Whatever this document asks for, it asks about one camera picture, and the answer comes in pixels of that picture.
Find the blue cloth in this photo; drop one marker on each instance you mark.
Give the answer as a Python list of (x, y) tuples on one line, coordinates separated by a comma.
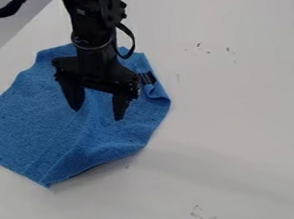
[(32, 135)]

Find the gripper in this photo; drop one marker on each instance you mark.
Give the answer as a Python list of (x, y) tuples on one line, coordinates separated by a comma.
[(97, 68)]

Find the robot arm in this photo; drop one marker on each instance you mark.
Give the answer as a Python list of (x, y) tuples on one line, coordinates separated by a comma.
[(90, 11)]

